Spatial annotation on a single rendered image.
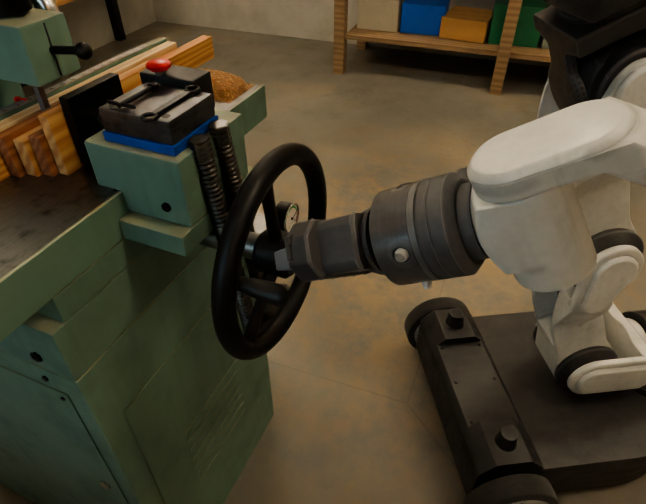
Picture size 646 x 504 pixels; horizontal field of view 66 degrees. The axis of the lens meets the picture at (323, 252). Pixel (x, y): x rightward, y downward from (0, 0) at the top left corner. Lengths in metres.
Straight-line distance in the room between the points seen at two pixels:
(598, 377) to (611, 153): 0.97
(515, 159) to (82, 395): 0.59
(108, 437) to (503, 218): 0.63
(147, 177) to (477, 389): 0.97
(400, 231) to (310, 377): 1.15
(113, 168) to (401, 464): 1.04
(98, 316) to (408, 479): 0.93
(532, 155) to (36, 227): 0.51
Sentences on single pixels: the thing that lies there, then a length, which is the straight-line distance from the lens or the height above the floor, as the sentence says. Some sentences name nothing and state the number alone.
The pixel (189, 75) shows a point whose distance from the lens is 0.67.
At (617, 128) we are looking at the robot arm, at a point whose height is 1.09.
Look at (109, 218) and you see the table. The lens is 0.66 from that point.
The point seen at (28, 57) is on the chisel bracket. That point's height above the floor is 1.04.
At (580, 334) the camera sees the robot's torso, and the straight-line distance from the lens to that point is 1.24.
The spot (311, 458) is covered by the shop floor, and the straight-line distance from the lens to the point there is 1.39.
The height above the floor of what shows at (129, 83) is 0.97.
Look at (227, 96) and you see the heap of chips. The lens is 0.87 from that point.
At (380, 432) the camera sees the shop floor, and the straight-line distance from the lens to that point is 1.44.
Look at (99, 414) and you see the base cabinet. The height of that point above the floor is 0.63.
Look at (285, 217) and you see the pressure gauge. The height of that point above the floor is 0.68.
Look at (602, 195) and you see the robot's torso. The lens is 0.97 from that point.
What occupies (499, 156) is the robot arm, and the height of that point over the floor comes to 1.06.
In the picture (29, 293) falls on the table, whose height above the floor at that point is 0.87.
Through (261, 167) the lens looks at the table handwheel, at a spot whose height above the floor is 0.95.
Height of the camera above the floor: 1.23
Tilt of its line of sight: 40 degrees down
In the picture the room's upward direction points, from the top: straight up
